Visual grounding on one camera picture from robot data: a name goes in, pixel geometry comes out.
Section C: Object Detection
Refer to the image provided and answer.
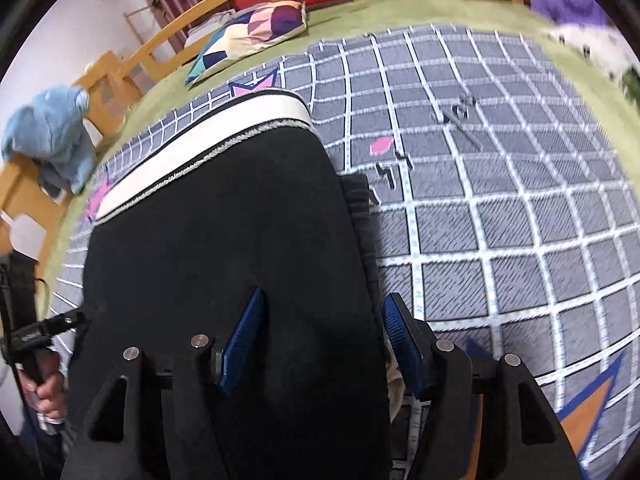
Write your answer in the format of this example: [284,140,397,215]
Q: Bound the colourful geometric pillow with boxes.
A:
[184,0,307,88]

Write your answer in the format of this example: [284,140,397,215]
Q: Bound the grey checkered star blanket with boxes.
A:
[52,24,639,479]

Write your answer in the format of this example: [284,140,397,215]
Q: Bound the black pants with white stripe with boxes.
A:
[68,89,392,479]

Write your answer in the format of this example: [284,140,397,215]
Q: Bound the light blue fleece garment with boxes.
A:
[1,86,96,195]

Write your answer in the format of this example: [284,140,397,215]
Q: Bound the white black-dotted pillow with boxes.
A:
[544,24,639,82]

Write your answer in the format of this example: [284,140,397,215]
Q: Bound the wooden bed frame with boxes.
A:
[1,0,524,278]

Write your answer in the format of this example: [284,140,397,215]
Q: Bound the green fleece bed sheet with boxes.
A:
[43,0,639,343]

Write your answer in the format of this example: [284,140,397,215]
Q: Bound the person left hand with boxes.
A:
[18,349,67,420]

